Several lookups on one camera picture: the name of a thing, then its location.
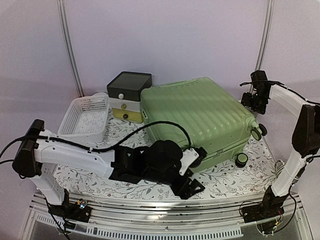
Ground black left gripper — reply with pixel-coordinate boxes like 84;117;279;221
144;167;207;202

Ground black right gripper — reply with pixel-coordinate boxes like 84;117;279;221
239;91;267;114

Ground green hard-shell suitcase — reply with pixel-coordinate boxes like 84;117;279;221
140;77;267;173

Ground drawer cabinet with dark top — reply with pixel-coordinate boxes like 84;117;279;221
106;71;152;123

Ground white plastic mesh basket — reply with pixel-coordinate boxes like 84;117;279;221
57;92;109;144

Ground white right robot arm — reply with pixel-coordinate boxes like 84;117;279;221
240;70;320;223

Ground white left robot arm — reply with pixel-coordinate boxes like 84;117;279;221
11;119;207;227

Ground floral white tablecloth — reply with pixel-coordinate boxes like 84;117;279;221
47;98;281;202

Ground aluminium front rail frame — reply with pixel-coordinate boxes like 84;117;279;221
19;190;313;240

